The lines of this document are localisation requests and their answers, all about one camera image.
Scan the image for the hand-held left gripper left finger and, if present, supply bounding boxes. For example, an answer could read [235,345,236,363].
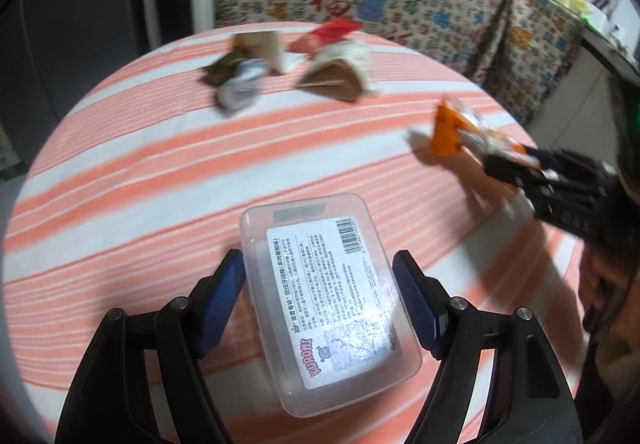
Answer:
[60,248,248,444]

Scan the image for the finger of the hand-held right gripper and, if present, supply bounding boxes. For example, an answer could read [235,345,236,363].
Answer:
[520,145,608,176]
[482,153,551,206]

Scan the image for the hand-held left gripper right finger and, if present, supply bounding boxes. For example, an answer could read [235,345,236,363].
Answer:
[392,249,583,444]

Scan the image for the orange snack packet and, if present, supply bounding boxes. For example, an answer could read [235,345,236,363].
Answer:
[425,99,526,160]

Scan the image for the clear plastic box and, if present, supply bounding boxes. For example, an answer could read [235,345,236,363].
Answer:
[239,193,424,419]

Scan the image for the beige brown wrapper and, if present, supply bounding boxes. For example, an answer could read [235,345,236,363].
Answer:
[296,40,378,104]

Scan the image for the silver foil wrapper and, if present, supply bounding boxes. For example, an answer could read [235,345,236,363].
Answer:
[216,59,268,117]

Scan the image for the long red snack packet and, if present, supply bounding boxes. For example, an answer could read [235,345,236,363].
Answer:
[290,18,363,56]

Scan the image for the dark crinkled wrapper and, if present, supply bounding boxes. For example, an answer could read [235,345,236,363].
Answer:
[200,49,251,88]

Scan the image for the tan paper wrapper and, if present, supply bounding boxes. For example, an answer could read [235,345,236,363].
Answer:
[232,29,301,75]

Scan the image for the person's right hand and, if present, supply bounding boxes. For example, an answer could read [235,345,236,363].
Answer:
[579,241,640,340]

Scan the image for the white kitchen counter cabinet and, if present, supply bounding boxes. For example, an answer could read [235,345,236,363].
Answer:
[530,19,640,137]

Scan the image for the narrow printed blanket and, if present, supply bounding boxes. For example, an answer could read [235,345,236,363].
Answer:
[470,0,587,126]

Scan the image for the pink striped tablecloth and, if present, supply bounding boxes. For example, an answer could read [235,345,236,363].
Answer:
[2,27,590,444]

